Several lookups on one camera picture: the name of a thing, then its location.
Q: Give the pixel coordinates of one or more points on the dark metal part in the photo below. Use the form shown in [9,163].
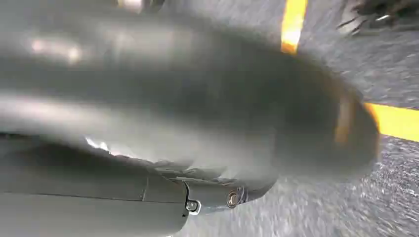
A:
[376,14]

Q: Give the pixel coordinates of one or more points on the yellow tape strip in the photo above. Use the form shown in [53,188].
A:
[397,121]
[292,24]

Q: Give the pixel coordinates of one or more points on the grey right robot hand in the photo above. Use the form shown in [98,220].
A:
[170,108]

